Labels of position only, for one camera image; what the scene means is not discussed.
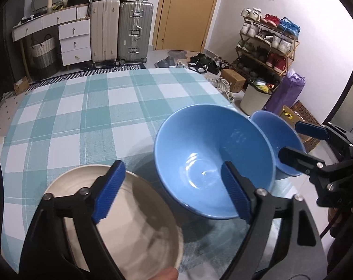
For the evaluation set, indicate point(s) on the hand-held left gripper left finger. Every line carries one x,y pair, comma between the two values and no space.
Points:
109,192

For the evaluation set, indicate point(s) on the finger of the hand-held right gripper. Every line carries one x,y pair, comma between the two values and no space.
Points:
310,129
299,157

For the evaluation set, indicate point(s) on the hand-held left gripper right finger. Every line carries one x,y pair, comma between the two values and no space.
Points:
234,192

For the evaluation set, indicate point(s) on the small blue bowl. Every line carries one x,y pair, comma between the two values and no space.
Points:
269,131

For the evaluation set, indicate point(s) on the beige ceramic bowl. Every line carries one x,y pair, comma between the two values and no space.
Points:
147,224

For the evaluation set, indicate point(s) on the large blue bowl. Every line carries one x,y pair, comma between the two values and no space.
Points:
194,140

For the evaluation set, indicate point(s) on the person's left hand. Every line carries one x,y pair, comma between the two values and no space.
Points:
164,274

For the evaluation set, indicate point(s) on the brown doormat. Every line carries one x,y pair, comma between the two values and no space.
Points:
307,113

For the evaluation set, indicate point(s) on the yellow bag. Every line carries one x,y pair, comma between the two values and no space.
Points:
287,112

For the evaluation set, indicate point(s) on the purple rolled mat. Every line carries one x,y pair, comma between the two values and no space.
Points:
287,93

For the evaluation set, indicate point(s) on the white trash bin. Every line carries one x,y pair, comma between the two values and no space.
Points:
253,100

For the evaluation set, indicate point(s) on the shoe rack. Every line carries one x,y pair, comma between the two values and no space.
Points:
294,52

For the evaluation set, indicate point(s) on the teal checkered tablecloth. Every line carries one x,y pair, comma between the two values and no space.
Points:
77,116

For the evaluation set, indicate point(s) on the white sneakers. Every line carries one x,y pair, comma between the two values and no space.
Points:
223,89

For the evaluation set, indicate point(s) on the rows of shoes on rack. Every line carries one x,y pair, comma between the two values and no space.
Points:
266,35

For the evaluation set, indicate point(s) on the striped rug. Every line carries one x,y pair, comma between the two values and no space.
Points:
77,74

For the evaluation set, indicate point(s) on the black and white sandals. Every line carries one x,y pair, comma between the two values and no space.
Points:
202,64

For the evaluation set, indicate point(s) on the small cardboard box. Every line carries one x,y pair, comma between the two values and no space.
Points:
20,86

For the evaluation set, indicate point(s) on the grey slippers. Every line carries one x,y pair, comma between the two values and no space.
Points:
164,62

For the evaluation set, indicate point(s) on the striped woven basket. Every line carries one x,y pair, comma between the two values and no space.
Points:
44,55

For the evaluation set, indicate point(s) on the beige suitcase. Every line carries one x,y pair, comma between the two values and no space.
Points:
105,32

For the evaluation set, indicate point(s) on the silver suitcase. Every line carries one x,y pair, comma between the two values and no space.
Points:
135,32

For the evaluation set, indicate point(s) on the white vanity desk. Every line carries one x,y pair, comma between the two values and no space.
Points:
74,30

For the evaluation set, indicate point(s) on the wooden door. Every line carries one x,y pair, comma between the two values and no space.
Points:
188,11

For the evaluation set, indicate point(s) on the white bottle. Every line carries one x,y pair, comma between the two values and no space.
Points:
50,4

